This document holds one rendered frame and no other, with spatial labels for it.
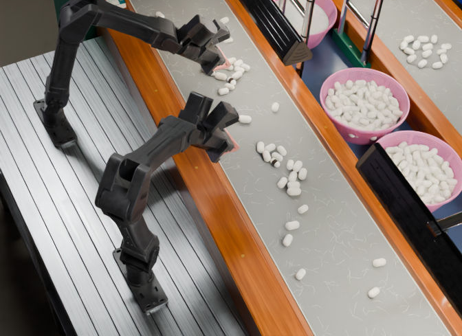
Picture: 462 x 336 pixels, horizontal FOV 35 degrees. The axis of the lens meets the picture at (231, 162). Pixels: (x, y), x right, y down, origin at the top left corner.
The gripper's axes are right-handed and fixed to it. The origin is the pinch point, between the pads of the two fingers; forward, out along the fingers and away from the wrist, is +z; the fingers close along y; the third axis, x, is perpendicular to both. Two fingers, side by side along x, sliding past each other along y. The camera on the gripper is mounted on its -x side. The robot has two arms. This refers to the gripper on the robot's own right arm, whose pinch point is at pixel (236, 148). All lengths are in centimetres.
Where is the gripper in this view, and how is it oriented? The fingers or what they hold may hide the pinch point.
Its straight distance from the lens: 189.1
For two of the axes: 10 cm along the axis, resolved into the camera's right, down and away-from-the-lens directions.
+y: -4.1, -7.2, 5.6
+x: -6.3, 6.7, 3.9
